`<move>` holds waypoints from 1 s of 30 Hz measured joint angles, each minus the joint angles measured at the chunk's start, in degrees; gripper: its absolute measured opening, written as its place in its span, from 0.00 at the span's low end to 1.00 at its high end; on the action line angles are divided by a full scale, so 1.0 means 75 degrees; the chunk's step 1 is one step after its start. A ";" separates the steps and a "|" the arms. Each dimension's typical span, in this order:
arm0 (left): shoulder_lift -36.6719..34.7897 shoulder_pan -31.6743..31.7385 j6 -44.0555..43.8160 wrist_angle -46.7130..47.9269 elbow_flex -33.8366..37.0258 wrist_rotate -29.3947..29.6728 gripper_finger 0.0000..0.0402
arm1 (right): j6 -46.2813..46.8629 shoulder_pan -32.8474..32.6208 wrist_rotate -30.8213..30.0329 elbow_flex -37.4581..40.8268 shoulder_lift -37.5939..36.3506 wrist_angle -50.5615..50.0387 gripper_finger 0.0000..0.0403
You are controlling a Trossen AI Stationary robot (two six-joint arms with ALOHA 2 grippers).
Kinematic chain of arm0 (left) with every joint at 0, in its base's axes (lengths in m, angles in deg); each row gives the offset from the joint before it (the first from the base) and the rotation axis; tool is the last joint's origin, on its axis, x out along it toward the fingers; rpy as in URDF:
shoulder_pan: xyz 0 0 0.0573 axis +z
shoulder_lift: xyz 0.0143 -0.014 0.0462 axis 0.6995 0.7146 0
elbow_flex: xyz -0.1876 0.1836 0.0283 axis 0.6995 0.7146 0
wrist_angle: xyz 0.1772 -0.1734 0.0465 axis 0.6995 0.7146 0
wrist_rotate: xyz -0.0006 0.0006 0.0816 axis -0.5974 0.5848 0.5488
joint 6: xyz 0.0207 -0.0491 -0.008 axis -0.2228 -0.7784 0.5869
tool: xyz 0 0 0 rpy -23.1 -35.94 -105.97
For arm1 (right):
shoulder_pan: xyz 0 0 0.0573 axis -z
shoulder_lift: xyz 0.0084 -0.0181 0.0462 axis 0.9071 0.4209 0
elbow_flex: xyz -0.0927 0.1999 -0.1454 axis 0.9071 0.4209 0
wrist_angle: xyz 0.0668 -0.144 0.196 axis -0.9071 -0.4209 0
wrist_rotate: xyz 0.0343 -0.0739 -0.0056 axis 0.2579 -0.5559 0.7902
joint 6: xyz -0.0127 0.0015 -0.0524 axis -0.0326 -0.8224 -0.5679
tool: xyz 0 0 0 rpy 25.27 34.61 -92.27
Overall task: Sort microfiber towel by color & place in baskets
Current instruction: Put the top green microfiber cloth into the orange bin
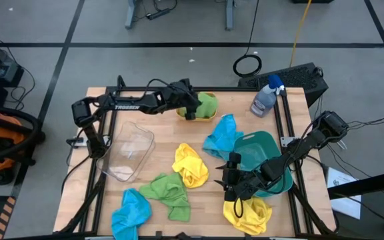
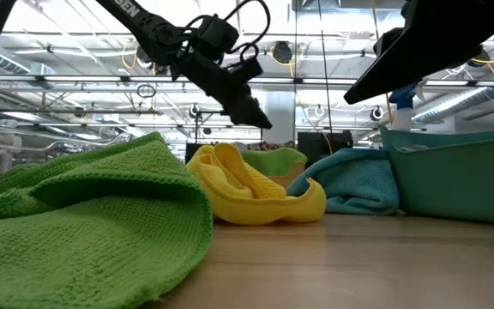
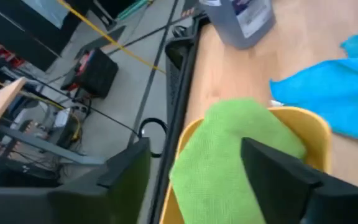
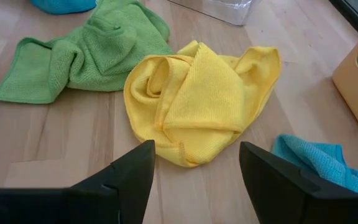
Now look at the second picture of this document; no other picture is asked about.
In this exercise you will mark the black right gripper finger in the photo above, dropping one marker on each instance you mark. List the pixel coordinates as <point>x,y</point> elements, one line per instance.
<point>401,64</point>
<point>386,43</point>

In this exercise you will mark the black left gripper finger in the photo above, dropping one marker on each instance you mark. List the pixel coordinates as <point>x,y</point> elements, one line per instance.
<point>253,116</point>

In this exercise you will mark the green microfiber towel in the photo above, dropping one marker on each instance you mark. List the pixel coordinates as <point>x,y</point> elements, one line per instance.
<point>80,240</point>
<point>272,161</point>

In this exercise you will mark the yellow microfiber towel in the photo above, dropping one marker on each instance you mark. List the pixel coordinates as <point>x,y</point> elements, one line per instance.
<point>251,201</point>

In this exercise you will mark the blue microfiber towel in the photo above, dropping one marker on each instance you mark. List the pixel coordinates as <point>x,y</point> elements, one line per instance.
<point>354,184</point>

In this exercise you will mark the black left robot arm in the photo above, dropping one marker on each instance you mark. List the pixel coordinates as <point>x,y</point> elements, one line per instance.
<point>152,30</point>

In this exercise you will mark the spray bottle with blue trigger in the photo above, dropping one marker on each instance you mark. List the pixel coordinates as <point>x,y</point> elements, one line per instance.
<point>403,107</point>

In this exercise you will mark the teal plastic basket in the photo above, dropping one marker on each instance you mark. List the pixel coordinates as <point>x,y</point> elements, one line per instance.
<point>457,180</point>

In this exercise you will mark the white humanoid robot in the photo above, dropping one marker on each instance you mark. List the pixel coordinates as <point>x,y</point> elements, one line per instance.
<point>2,146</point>

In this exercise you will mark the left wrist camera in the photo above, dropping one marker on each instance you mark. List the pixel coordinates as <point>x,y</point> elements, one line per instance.
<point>247,70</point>

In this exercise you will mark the black metal stand frame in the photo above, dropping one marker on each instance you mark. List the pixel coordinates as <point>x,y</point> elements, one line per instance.
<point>196,124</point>

